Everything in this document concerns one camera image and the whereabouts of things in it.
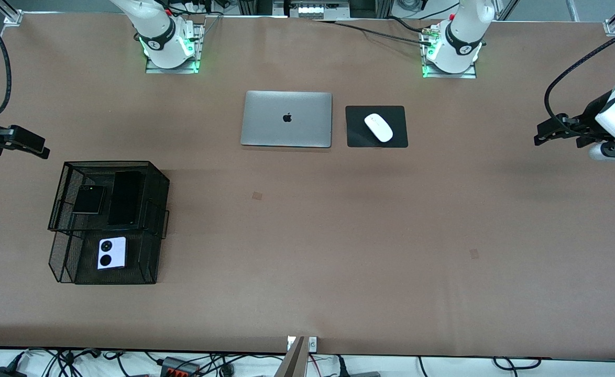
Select black square flip phone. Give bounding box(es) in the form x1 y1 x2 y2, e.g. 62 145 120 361
71 184 106 216

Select black long phone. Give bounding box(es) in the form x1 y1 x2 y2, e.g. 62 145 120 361
107 170 144 227

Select lilac flip phone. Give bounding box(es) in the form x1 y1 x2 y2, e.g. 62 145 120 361
97 236 128 271

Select black mesh two-tier tray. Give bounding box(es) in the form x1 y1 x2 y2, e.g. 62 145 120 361
48 161 171 285

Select white computer mouse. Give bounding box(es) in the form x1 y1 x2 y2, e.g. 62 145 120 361
364 113 394 143

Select black mouse pad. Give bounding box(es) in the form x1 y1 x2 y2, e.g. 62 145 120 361
345 105 409 149

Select silver closed laptop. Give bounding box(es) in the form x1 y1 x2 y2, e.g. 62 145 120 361
240 91 333 148

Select white power strip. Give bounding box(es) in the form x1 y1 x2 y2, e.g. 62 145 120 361
285 0 341 20

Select black power strip red switches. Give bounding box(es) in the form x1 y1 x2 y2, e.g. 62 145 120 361
161 357 202 377

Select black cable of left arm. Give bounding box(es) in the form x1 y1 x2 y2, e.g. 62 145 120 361
544 21 615 138

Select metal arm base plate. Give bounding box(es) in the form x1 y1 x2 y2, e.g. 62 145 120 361
421 62 477 80
145 59 203 74

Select thin black table cable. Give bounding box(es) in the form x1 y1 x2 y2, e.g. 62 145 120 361
388 16 435 34

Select thick black table cable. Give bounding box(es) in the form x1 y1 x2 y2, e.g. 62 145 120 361
312 19 435 47

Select grey brown post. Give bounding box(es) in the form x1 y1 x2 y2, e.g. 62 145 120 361
275 336 309 377

